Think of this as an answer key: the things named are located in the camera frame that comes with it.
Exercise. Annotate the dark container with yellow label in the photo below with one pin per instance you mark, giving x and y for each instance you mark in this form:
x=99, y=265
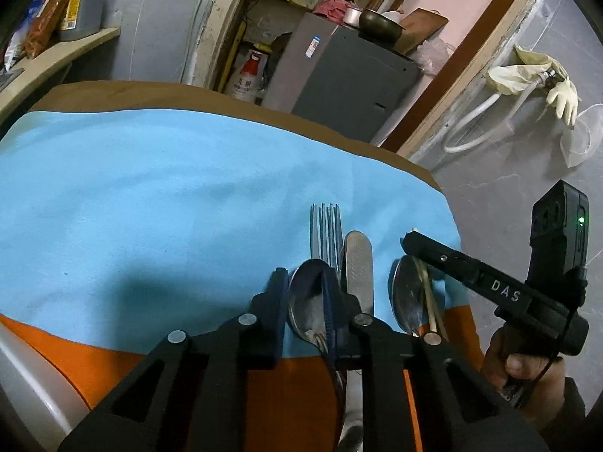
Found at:
x=87, y=7

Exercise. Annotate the person's right hand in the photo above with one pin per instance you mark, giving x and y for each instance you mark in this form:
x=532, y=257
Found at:
x=523, y=367

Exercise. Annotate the grey metal cabinet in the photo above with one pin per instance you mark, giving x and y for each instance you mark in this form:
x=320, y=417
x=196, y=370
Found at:
x=348, y=84

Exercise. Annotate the steel table knife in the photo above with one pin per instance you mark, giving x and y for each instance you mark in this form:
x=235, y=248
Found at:
x=358, y=268

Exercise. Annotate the wooden counter shelf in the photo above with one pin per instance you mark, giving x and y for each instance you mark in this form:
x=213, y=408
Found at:
x=52, y=56

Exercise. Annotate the small steel spoon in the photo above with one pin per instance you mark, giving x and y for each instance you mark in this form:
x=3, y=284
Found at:
x=405, y=296

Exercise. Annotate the white and blue packet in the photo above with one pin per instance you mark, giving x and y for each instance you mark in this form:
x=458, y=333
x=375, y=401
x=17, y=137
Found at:
x=23, y=33

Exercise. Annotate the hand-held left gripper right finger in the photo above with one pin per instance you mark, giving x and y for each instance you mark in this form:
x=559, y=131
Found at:
x=332, y=322

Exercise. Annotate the yellow stick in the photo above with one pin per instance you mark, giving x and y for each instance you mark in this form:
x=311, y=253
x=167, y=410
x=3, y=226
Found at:
x=234, y=54

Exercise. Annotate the light blue cloth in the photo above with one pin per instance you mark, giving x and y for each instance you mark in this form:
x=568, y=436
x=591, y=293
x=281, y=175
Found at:
x=165, y=207

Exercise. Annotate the dark metal bowl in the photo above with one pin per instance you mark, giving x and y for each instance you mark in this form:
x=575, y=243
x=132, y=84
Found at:
x=379, y=26

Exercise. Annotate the red and white bottle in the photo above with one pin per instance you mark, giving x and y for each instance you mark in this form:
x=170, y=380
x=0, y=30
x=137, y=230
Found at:
x=248, y=75

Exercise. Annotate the orange cloth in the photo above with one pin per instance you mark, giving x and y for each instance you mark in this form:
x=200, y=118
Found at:
x=292, y=405

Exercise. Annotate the small steel cup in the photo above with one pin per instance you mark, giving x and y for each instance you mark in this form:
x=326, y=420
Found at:
x=352, y=15

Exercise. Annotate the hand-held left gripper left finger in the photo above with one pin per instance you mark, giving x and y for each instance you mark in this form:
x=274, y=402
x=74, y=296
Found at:
x=279, y=310

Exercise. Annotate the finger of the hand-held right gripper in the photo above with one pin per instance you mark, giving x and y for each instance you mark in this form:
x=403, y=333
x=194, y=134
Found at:
x=438, y=258

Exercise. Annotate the brown door frame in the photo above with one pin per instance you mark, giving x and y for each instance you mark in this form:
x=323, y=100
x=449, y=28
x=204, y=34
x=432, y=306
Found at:
x=464, y=47

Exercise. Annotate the large steel spoon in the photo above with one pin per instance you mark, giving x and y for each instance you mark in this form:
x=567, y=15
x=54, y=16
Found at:
x=304, y=301

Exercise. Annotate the pink cloth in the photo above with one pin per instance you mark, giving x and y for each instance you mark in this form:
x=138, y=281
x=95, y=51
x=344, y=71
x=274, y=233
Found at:
x=332, y=7

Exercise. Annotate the small white bowl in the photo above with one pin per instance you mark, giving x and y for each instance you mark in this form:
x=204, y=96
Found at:
x=392, y=16

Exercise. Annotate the wooden chopstick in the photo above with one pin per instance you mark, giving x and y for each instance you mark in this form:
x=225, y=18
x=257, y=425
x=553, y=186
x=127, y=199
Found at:
x=429, y=299
x=440, y=322

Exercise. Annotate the translucent plastic cup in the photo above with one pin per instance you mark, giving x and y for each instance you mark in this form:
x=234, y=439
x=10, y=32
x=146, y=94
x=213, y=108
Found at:
x=28, y=386

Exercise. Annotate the crumpled clear plastic bag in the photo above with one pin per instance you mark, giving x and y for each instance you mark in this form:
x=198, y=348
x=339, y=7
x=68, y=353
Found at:
x=436, y=56

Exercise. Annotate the metal faucet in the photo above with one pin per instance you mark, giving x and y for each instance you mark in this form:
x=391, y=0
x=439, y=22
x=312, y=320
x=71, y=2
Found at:
x=549, y=76

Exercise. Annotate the cream rubber glove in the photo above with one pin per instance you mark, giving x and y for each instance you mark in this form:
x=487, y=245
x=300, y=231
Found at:
x=564, y=99
x=518, y=68

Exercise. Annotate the steel fork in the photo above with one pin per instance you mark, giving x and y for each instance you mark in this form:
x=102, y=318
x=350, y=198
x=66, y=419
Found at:
x=329, y=240

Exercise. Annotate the person's right forearm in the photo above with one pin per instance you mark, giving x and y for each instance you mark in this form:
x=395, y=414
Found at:
x=574, y=405

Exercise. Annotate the hanging clear plastic bag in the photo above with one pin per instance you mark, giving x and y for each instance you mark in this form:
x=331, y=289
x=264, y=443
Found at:
x=582, y=136

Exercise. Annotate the wooden cutting board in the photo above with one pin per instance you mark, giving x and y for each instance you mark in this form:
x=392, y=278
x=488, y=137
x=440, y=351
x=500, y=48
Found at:
x=421, y=30

